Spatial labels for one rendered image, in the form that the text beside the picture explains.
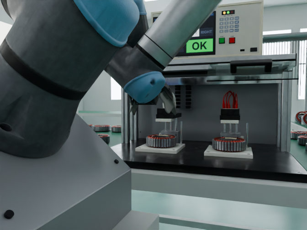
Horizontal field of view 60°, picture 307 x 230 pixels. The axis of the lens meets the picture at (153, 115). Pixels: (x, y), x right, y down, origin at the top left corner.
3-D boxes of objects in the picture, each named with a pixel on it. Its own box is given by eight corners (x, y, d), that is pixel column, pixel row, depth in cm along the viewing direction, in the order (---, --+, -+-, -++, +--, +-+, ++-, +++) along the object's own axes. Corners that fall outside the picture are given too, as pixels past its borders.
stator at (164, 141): (172, 148, 92) (172, 138, 92) (141, 147, 95) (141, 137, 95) (179, 143, 103) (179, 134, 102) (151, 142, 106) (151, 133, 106)
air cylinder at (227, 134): (240, 147, 102) (240, 133, 101) (219, 146, 104) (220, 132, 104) (240, 145, 107) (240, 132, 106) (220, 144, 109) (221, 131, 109)
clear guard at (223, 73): (299, 79, 70) (299, 56, 70) (206, 81, 77) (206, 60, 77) (281, 86, 101) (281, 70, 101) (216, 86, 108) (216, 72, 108)
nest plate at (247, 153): (252, 159, 82) (252, 154, 82) (203, 155, 87) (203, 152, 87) (251, 150, 96) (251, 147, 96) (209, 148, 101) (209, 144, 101)
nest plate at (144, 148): (176, 154, 90) (176, 150, 90) (134, 151, 94) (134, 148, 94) (185, 146, 104) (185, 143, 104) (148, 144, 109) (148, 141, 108)
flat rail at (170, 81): (286, 82, 93) (287, 74, 93) (124, 86, 113) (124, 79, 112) (286, 83, 94) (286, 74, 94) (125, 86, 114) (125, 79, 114)
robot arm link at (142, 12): (99, 2, 60) (128, -10, 64) (112, 47, 67) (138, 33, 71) (120, 6, 55) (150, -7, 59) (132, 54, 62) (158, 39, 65)
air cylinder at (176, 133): (178, 144, 109) (178, 131, 109) (161, 143, 112) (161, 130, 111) (181, 142, 114) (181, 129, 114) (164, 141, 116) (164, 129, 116)
